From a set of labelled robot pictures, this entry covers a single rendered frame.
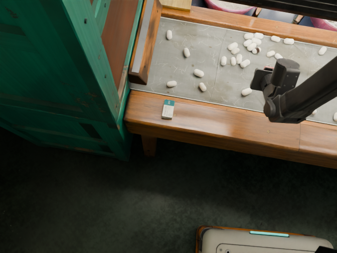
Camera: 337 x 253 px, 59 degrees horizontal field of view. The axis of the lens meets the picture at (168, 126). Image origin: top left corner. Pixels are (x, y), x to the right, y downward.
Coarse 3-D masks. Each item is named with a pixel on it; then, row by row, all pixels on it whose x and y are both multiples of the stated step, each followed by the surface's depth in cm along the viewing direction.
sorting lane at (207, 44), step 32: (160, 32) 110; (192, 32) 110; (224, 32) 111; (160, 64) 106; (192, 64) 107; (256, 64) 108; (320, 64) 110; (192, 96) 104; (224, 96) 104; (256, 96) 105
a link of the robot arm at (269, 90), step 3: (270, 84) 81; (267, 87) 81; (270, 87) 80; (273, 87) 79; (276, 87) 76; (264, 90) 82; (267, 90) 80; (270, 90) 79; (273, 90) 77; (264, 93) 81; (267, 93) 79; (270, 93) 78; (273, 93) 77; (264, 96) 81; (267, 96) 79; (270, 96) 78
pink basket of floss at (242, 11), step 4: (204, 0) 119; (208, 0) 111; (208, 4) 116; (212, 4) 111; (208, 8) 120; (212, 8) 116; (216, 8) 113; (220, 8) 110; (224, 8) 110; (248, 8) 111; (252, 8) 111; (232, 12) 112; (236, 12) 112; (240, 12) 113; (244, 12) 114
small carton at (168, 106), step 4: (164, 100) 98; (168, 100) 98; (172, 100) 98; (164, 104) 98; (168, 104) 98; (172, 104) 98; (164, 108) 97; (168, 108) 98; (172, 108) 98; (164, 112) 97; (168, 112) 97; (172, 112) 97; (164, 116) 97; (168, 116) 97; (172, 116) 97
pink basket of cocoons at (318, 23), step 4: (312, 20) 120; (316, 20) 117; (320, 20) 114; (324, 20) 111; (316, 24) 119; (320, 24) 116; (324, 24) 114; (328, 24) 111; (320, 28) 118; (324, 28) 116; (328, 28) 114; (332, 28) 112; (336, 28) 110
